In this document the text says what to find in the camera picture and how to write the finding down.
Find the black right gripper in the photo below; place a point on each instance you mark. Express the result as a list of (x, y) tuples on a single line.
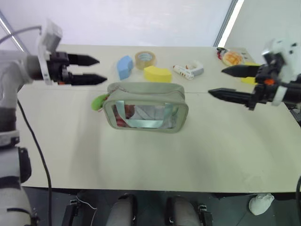
[(263, 91)]

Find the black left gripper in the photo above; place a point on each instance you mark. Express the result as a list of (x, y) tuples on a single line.
[(57, 67)]

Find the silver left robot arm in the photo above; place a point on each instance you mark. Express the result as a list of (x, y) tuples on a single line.
[(11, 70)]

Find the grey pouch with clear window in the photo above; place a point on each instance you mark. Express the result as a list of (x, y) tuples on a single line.
[(145, 93)]

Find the round orange white package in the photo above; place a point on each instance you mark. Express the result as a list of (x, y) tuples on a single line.
[(232, 58)]

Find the red black small item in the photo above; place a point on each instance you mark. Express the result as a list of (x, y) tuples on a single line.
[(220, 53)]

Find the green zipper pull tag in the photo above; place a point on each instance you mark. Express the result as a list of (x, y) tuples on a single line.
[(97, 102)]

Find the blue foam block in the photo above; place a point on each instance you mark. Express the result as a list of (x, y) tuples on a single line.
[(124, 67)]

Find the white toy gun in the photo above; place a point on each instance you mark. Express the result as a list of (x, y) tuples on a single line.
[(188, 70)]

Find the brown packing tape roll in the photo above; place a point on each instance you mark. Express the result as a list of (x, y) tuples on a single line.
[(141, 62)]

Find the yellow curved foam block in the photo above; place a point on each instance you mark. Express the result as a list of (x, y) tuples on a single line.
[(156, 74)]

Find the white crumpled bag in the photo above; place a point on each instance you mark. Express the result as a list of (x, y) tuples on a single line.
[(259, 203)]

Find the grey rounded shape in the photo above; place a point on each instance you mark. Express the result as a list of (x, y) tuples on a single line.
[(122, 212)]

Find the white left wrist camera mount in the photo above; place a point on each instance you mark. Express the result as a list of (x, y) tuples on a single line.
[(48, 37)]

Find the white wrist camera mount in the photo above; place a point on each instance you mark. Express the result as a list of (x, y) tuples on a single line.
[(279, 46), (48, 37)]

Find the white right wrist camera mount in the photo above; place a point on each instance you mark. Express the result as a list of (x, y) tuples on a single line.
[(279, 46)]

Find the grey frame post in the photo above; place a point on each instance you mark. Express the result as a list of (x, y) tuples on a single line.
[(227, 22)]

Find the black bracket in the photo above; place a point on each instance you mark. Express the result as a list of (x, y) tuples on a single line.
[(70, 213), (205, 215)]

